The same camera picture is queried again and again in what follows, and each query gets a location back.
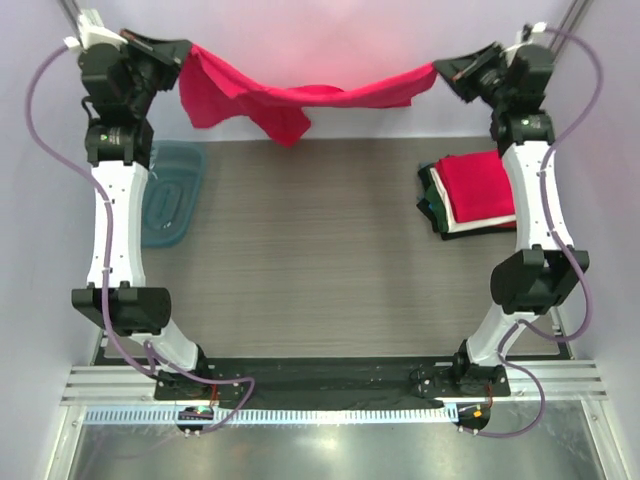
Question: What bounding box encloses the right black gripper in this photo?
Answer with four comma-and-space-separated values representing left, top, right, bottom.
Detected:
433, 43, 513, 111

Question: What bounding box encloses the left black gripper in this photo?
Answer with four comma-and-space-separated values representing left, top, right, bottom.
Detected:
116, 30, 190, 116

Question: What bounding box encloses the pink red t-shirt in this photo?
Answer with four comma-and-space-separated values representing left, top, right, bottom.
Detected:
179, 45, 437, 147
435, 150, 515, 224

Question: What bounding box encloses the dark green t-shirt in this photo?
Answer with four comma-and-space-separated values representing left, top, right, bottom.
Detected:
417, 185, 449, 234

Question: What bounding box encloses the dark red t-shirt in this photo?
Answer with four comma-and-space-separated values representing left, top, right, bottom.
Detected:
496, 221, 517, 230

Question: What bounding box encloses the white t-shirt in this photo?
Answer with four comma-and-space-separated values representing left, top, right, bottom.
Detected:
430, 167, 516, 233

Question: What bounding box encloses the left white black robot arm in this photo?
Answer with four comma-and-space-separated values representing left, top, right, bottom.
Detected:
71, 26, 213, 399

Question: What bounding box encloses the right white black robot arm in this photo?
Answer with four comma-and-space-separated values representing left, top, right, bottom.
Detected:
418, 42, 590, 398

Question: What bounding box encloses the teal plastic tray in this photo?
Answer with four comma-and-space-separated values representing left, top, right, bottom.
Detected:
141, 140, 207, 248

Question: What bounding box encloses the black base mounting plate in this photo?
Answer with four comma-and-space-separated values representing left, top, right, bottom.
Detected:
154, 355, 512, 402

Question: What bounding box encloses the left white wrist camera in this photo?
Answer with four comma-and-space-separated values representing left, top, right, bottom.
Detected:
63, 9, 127, 52

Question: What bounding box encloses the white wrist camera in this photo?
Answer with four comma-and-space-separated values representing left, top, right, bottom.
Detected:
508, 22, 547, 50
63, 9, 127, 52

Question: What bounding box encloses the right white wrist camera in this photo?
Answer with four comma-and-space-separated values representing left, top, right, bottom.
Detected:
508, 22, 547, 50

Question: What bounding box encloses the left aluminium frame post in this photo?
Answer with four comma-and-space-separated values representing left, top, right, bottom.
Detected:
56, 0, 82, 38

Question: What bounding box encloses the aluminium frame post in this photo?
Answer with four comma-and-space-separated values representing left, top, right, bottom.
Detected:
56, 0, 82, 38
551, 0, 593, 52

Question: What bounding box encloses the right aluminium frame post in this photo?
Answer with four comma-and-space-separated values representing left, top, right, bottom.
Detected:
551, 0, 593, 52

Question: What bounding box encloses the aluminium rail profile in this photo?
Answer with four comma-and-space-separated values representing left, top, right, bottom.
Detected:
61, 360, 607, 406

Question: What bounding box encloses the slotted white cable duct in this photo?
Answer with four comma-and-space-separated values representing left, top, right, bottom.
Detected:
84, 404, 458, 426

